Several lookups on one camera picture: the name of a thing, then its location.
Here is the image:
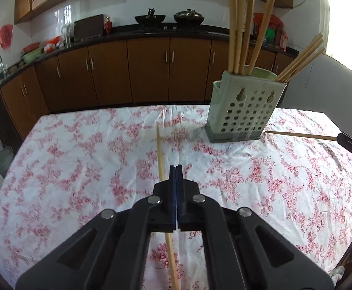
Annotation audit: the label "dark cutting board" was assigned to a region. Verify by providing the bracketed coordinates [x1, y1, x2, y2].
[73, 14, 105, 42]

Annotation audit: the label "red condiment rack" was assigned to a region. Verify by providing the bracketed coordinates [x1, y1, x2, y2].
[252, 13, 288, 52]

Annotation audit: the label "brown wooden base cabinets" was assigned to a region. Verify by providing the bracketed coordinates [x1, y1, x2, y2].
[0, 38, 294, 141]

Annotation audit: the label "hanging red plastic bag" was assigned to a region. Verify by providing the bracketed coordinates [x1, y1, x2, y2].
[0, 24, 14, 50]

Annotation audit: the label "black wok with lid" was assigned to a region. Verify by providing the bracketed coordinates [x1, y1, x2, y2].
[173, 9, 206, 25]

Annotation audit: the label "black kitchen countertop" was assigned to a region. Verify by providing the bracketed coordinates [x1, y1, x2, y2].
[0, 25, 300, 97]

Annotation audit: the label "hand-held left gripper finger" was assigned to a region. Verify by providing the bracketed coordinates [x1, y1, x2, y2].
[15, 165, 176, 290]
[176, 165, 335, 290]

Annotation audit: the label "red plastic basin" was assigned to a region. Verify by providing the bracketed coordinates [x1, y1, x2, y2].
[22, 42, 42, 54]

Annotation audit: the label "grey metal bucket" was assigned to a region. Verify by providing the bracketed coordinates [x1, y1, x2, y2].
[0, 139, 15, 177]

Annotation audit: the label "green perforated chopstick holder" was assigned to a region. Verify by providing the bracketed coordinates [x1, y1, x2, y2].
[205, 70, 288, 143]

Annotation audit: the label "red and white plastic bags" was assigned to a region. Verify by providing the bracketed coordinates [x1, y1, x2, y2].
[42, 36, 65, 52]

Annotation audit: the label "green plastic basin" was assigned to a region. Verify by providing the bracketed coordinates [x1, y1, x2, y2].
[21, 49, 45, 64]

